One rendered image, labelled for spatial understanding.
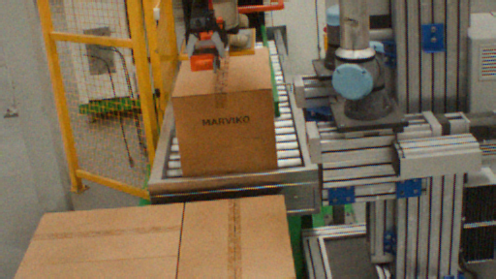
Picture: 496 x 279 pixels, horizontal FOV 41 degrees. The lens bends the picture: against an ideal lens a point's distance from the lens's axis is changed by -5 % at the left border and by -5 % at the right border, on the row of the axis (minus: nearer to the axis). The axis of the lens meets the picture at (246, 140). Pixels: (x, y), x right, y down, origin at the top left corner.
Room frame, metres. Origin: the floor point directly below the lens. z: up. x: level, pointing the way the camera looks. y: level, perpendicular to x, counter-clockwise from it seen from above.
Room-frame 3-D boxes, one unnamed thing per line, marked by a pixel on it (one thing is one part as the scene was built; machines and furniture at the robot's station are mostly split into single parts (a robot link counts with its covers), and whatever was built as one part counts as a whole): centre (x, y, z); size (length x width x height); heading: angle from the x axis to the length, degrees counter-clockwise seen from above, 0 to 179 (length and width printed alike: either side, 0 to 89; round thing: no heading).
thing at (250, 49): (2.69, -0.02, 1.14); 0.34 x 0.10 x 0.05; 177
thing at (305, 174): (2.56, 0.07, 0.58); 0.70 x 0.03 x 0.06; 89
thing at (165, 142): (3.74, 0.38, 0.50); 2.31 x 0.05 x 0.19; 179
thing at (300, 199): (2.56, 0.07, 0.47); 0.70 x 0.03 x 0.15; 89
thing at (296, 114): (3.73, -0.27, 0.50); 2.31 x 0.05 x 0.19; 179
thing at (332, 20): (2.55, -0.40, 1.20); 0.13 x 0.12 x 0.14; 131
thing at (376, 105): (2.05, -0.39, 1.09); 0.15 x 0.15 x 0.10
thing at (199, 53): (2.10, 0.11, 1.24); 0.08 x 0.07 x 0.05; 177
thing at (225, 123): (2.91, 0.07, 0.75); 0.60 x 0.40 x 0.40; 178
